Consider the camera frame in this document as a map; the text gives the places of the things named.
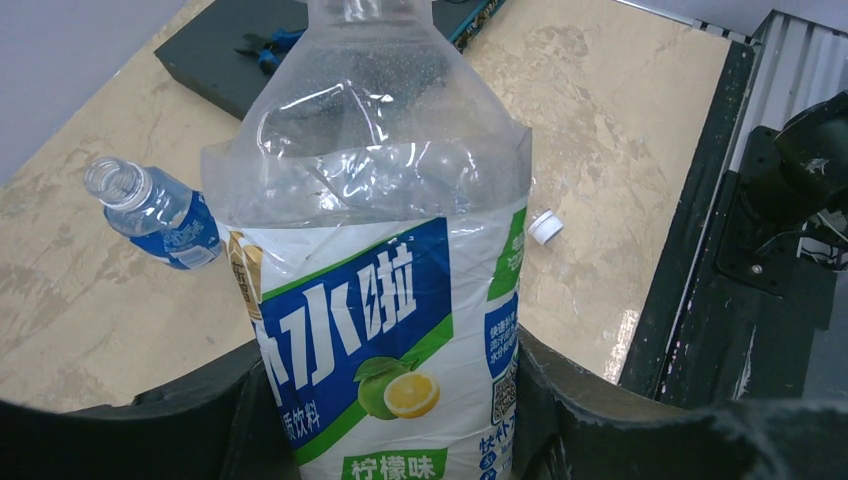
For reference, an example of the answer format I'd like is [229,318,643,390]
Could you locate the green label water bottle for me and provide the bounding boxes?
[201,1,532,479]

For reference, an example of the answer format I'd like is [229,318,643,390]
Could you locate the blue label Pocari bottle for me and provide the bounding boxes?
[83,157,222,270]

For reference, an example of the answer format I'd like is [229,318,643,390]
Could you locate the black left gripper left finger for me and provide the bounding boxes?
[1,341,299,479]

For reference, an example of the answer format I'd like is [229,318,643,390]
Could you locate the dark network switch box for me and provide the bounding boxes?
[153,0,508,122]

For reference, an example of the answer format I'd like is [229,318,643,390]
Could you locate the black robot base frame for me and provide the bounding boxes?
[617,10,847,409]

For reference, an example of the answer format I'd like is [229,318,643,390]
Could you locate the blue handled pliers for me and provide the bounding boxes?
[234,28,305,76]

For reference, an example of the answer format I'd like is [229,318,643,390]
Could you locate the blue white bottle cap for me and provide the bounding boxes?
[527,209,564,245]

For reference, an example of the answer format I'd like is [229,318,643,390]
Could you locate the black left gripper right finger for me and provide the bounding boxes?
[512,328,847,479]

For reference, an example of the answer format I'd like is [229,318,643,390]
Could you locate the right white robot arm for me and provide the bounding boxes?
[741,90,847,227]

